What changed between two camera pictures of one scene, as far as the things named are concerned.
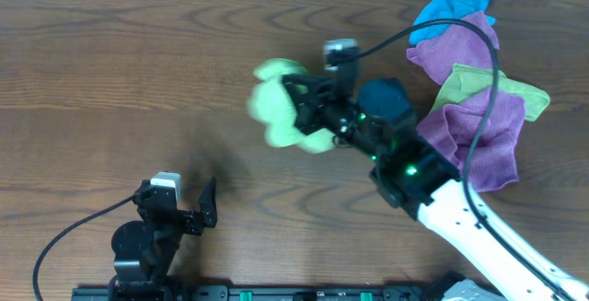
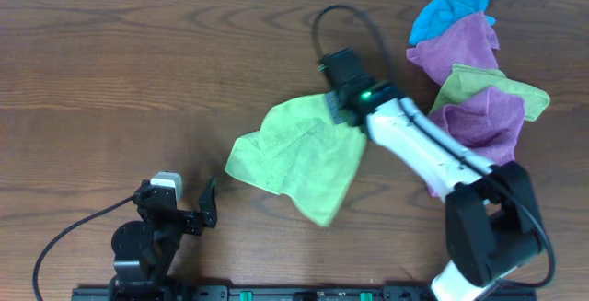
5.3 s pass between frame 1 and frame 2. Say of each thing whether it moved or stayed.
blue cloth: stayed
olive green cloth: stayed
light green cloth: moved
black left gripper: stayed
